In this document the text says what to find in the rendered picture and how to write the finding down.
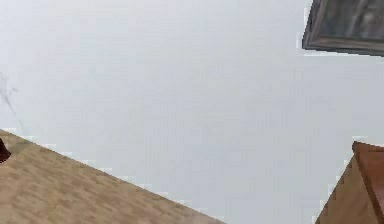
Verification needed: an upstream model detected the brown wooden cabinet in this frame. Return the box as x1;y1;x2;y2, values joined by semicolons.
315;140;384;224

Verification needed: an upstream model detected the dark maroon round object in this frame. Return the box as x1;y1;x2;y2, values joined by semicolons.
0;138;12;164

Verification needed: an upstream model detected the grey framed wall picture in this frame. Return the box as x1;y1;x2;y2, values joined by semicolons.
301;0;384;57

